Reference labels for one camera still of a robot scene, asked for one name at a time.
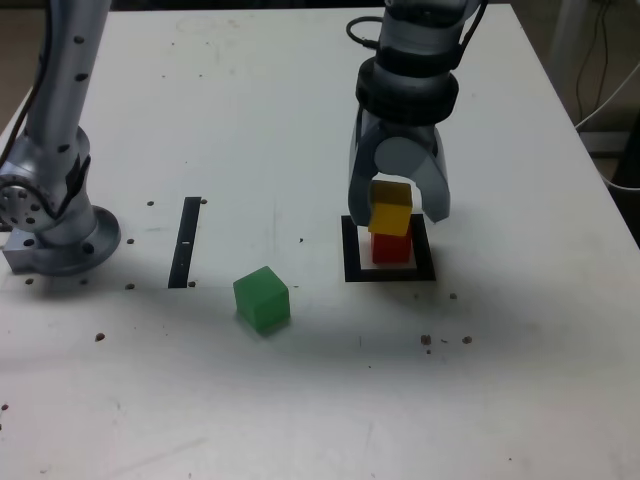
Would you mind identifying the white cable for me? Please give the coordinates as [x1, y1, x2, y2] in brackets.
[573, 63, 640, 192]

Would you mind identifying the green cube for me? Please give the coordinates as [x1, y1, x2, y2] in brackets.
[232, 265, 292, 337]

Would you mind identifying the yellow cube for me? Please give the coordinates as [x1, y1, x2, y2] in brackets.
[367, 180, 415, 236]

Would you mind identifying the red cube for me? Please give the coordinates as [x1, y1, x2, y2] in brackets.
[370, 230, 414, 265]

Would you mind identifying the thin black cable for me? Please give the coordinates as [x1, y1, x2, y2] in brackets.
[573, 0, 610, 117]

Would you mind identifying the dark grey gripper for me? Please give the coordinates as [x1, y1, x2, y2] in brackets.
[347, 106, 452, 227]

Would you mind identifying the black tape strip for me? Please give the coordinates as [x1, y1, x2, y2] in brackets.
[168, 196, 202, 290]

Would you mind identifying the black tape square outline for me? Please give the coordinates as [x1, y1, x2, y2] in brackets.
[341, 213, 437, 283]

